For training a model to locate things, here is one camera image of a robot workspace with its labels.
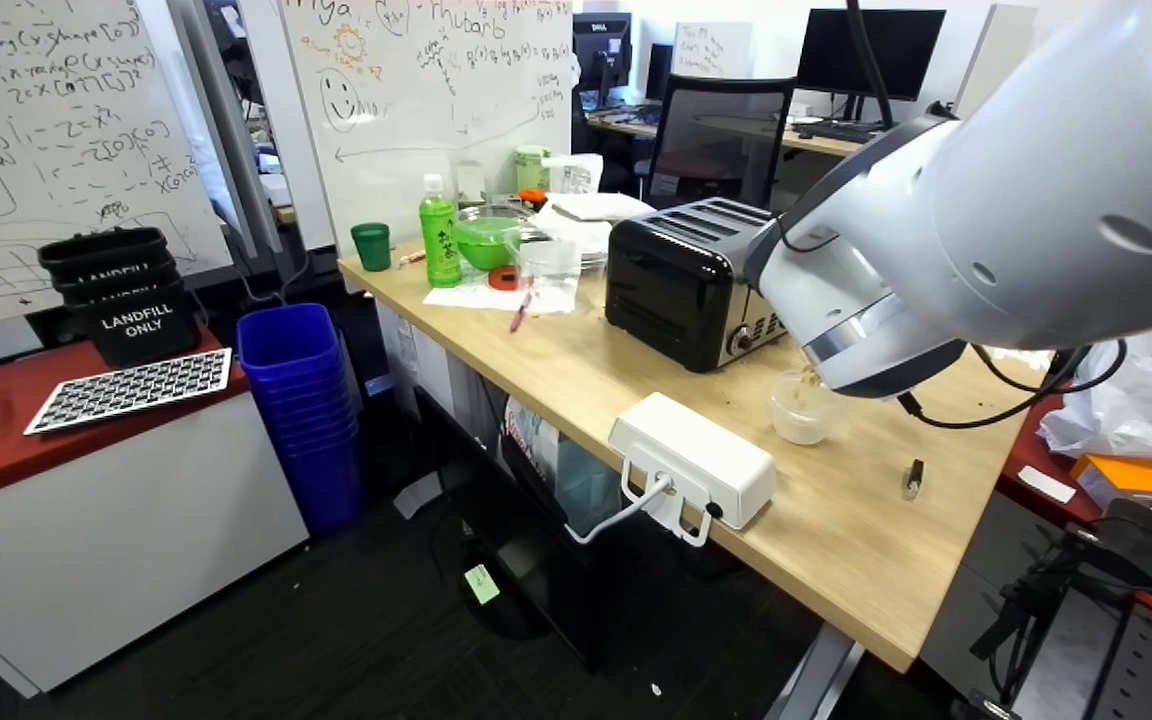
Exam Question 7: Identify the green plastic bowl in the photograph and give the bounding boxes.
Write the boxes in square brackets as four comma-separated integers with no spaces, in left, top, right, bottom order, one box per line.
[450,215,526,280]

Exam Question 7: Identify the white paper sheet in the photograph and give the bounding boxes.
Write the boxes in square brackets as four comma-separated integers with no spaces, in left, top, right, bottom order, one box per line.
[420,273,580,320]

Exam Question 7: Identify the black silver toaster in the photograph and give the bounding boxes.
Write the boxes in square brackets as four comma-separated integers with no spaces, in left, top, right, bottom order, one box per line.
[603,195,796,376]

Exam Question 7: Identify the white rectangular box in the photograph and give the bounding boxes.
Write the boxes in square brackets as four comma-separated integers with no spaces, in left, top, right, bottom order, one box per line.
[609,392,781,534]

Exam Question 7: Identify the green plastic bottle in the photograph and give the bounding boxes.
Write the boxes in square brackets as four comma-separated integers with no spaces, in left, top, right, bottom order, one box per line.
[416,170,468,292]

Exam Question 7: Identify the green cup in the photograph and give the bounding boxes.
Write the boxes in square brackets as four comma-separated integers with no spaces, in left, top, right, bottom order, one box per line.
[348,220,395,276]

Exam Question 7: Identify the black mesh office chair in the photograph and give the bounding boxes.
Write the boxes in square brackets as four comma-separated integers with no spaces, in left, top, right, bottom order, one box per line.
[644,73,800,215]

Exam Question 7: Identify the blue bin stack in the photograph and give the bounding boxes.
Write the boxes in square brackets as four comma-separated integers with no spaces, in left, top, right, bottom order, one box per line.
[231,299,368,539]

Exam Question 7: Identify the whiteboard with smiley drawing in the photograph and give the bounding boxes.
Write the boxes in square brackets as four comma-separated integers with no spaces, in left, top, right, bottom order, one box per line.
[270,0,580,253]

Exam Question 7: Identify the small black computer monitor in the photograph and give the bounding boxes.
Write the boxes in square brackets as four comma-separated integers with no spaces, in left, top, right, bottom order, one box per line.
[570,7,636,116]

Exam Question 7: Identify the large black computer monitor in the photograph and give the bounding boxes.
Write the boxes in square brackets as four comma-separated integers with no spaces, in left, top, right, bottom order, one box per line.
[791,4,951,133]

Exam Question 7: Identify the black stacked trays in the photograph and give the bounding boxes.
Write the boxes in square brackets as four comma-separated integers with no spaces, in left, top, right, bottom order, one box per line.
[36,226,207,372]

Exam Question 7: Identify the red side table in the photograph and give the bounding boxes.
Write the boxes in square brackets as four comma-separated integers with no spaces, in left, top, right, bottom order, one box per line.
[994,392,1152,628]

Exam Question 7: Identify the white cabinet red top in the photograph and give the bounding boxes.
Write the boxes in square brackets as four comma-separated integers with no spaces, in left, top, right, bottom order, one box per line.
[0,333,316,705]

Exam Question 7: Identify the whiteboard with dense writing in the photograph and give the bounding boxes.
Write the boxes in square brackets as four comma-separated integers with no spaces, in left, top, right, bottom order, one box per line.
[0,0,237,341]

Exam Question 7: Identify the white box cable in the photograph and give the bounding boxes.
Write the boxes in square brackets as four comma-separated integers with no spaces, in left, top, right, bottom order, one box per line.
[560,463,716,551]

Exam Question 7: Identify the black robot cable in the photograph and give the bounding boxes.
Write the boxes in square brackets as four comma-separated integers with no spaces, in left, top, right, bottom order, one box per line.
[893,335,1135,434]

